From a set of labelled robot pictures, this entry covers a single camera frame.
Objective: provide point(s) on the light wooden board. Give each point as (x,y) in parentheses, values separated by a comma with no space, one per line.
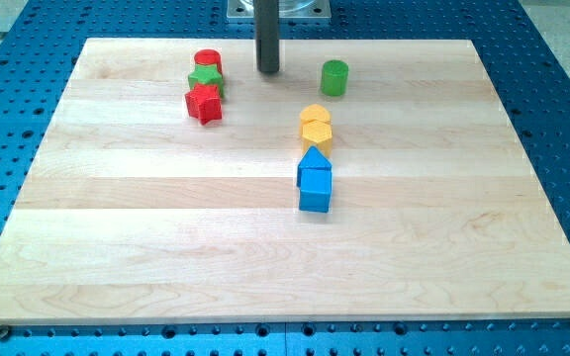
(133,212)

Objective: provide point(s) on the green star block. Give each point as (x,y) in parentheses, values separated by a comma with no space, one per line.
(208,75)

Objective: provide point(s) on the red star block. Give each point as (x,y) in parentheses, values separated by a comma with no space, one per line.
(204,103)

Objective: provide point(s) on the blue cube block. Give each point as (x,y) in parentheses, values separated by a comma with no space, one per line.
(315,190)

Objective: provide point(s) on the blue house-shaped block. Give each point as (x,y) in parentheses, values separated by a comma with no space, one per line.
(313,159)

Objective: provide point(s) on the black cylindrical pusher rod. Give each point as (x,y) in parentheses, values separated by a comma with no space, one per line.
(266,23)

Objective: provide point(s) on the red cylinder block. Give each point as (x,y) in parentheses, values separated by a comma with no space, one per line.
(208,56)

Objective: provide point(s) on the yellow hexagon block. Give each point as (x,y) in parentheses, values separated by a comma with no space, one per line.
(319,135)

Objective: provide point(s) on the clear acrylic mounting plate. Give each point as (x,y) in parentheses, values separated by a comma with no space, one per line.
(243,10)

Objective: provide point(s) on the green cylinder block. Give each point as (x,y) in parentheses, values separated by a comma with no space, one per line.
(334,77)

